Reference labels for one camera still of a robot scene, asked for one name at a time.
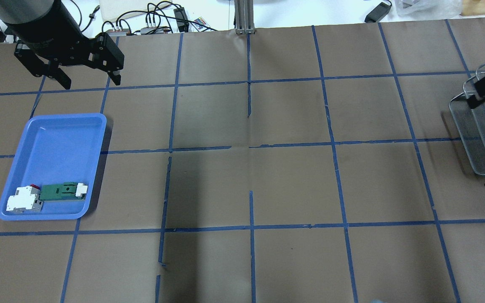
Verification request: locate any wooden board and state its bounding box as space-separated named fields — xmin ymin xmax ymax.
xmin=460 ymin=0 xmax=485 ymax=17

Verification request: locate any colourful remote control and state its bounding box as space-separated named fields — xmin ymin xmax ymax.
xmin=192 ymin=17 xmax=209 ymax=32

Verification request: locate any power strip with cables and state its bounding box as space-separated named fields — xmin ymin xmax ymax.
xmin=101 ymin=0 xmax=218 ymax=36

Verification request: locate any black power adapter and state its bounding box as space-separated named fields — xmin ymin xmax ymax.
xmin=364 ymin=0 xmax=393 ymax=23

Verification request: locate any white circuit breaker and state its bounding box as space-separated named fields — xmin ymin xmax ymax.
xmin=6 ymin=184 xmax=43 ymax=213

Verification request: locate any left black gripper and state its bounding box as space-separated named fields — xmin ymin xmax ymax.
xmin=14 ymin=17 xmax=125 ymax=90

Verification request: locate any blue plastic tray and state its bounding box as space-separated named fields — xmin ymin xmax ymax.
xmin=0 ymin=113 xmax=107 ymax=221

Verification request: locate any green terminal block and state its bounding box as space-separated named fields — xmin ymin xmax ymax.
xmin=39 ymin=182 xmax=88 ymax=201

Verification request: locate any clear plastic bag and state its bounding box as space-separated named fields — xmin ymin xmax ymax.
xmin=393 ymin=0 xmax=463 ymax=19

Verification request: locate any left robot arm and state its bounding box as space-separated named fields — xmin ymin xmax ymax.
xmin=0 ymin=0 xmax=125 ymax=90

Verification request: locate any aluminium frame post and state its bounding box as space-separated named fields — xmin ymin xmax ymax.
xmin=234 ymin=0 xmax=256 ymax=36

